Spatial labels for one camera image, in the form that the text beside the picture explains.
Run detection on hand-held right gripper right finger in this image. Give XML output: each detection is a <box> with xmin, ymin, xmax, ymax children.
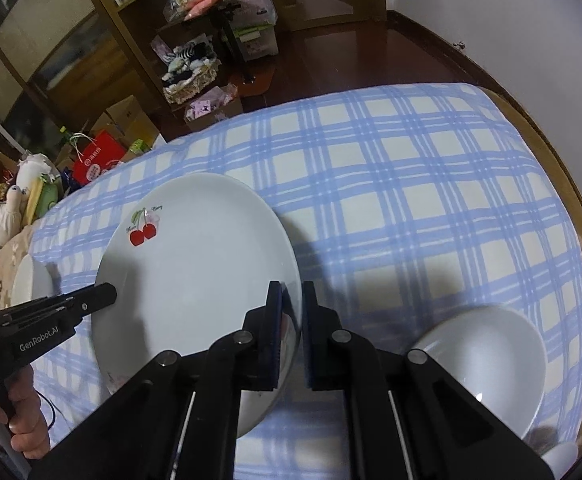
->
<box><xmin>301</xmin><ymin>280</ymin><xmax>556</xmax><ymax>480</ymax></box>

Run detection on plain white bowl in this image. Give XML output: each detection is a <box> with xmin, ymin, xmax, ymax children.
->
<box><xmin>11</xmin><ymin>255</ymin><xmax>56</xmax><ymax>307</ymax></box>

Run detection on wicker basket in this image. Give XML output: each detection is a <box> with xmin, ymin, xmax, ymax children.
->
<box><xmin>162</xmin><ymin>57</ymin><xmax>222</xmax><ymax>107</ymax></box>

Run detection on white bowl red outside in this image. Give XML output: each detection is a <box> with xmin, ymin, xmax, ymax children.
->
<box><xmin>407</xmin><ymin>304</ymin><xmax>548</xmax><ymax>448</ymax></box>

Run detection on black side table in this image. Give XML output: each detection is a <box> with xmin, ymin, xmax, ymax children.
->
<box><xmin>161</xmin><ymin>0</ymin><xmax>276</xmax><ymax>98</ymax></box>

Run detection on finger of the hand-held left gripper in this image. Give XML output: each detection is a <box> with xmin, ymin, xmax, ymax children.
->
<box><xmin>0</xmin><ymin>282</ymin><xmax>118</xmax><ymax>331</ymax></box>

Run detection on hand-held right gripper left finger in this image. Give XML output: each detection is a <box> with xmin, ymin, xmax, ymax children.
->
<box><xmin>31</xmin><ymin>280</ymin><xmax>286</xmax><ymax>480</ymax></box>

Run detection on pink printed pouch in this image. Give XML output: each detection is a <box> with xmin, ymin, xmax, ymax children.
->
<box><xmin>183</xmin><ymin>85</ymin><xmax>239</xmax><ymax>122</ymax></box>

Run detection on pile of small boxes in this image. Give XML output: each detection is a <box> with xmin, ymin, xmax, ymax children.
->
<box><xmin>163</xmin><ymin>0</ymin><xmax>199</xmax><ymax>23</ymax></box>

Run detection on thin black cable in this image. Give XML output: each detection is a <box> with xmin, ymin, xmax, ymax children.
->
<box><xmin>38</xmin><ymin>389</ymin><xmax>56</xmax><ymax>433</ymax></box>

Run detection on red gift bag white handles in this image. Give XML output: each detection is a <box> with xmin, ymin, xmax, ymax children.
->
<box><xmin>68</xmin><ymin>130</ymin><xmax>129</xmax><ymax>186</ymax></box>

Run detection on blue plaid cloth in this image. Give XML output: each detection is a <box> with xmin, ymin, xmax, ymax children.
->
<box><xmin>26</xmin><ymin>82</ymin><xmax>582</xmax><ymax>480</ymax></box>

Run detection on pile of rolled socks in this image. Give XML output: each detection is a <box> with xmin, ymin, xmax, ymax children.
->
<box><xmin>158</xmin><ymin>35</ymin><xmax>216</xmax><ymax>83</ymax></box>

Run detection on medium cherry plate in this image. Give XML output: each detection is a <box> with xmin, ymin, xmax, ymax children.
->
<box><xmin>92</xmin><ymin>172</ymin><xmax>302</xmax><ymax>442</ymax></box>

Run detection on white haired plush doll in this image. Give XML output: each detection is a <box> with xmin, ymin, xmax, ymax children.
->
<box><xmin>17</xmin><ymin>152</ymin><xmax>64</xmax><ymax>221</ymax></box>

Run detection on clear plastic storage box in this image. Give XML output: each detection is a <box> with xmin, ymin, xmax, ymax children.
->
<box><xmin>226</xmin><ymin>0</ymin><xmax>280</xmax><ymax>61</ymax></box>

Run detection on wooden corner shelf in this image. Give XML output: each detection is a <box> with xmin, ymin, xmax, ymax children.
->
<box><xmin>78</xmin><ymin>0</ymin><xmax>212</xmax><ymax>116</ymax></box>

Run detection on person's left hand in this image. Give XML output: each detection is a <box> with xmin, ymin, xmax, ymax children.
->
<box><xmin>0</xmin><ymin>362</ymin><xmax>52</xmax><ymax>461</ymax></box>

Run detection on wooden wardrobe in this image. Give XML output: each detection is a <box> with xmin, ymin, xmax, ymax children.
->
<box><xmin>0</xmin><ymin>0</ymin><xmax>166</xmax><ymax>171</ymax></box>

